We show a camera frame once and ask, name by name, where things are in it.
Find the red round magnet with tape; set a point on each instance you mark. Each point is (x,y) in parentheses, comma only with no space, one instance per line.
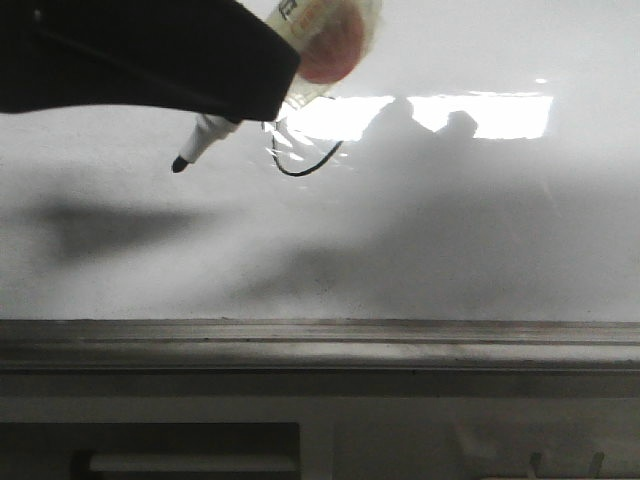
(332,38)

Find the black and white whiteboard marker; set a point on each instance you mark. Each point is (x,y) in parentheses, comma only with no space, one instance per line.
(209,128)

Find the grey aluminium whiteboard tray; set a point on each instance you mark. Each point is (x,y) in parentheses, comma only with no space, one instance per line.
(318,344)

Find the white whiteboard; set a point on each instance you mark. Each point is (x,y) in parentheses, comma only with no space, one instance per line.
(481,163)

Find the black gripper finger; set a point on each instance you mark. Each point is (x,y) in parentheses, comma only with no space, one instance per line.
(213,57)

